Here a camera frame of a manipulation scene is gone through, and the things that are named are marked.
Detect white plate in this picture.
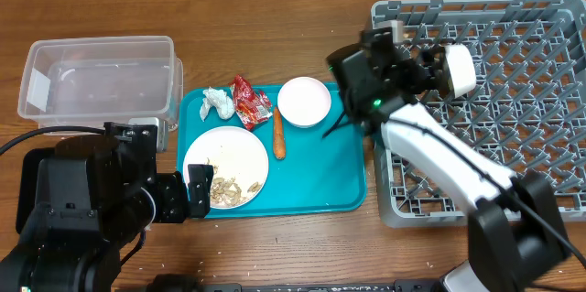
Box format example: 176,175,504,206
182,126,269,184

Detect white bowl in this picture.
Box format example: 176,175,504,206
277,77,331,128
445,44,476,98

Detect white tissue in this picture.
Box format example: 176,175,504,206
200,87,235,121

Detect orange carrot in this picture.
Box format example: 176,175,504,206
273,107,287,160

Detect red snack wrapper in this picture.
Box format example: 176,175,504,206
229,75,273,131

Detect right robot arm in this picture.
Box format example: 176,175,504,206
327,27,577,291

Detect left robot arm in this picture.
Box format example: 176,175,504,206
1,122,214,291

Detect grey dishwasher rack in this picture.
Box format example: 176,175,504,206
371,0,585,222

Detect peanut shells food scraps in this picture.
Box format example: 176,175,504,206
205,157,267,210

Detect teal plastic tray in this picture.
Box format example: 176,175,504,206
175,81,368,220

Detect clear plastic bin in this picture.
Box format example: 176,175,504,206
17,36,183,130

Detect black tray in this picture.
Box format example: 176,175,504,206
16,147,54,234

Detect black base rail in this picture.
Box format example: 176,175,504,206
140,275,444,292

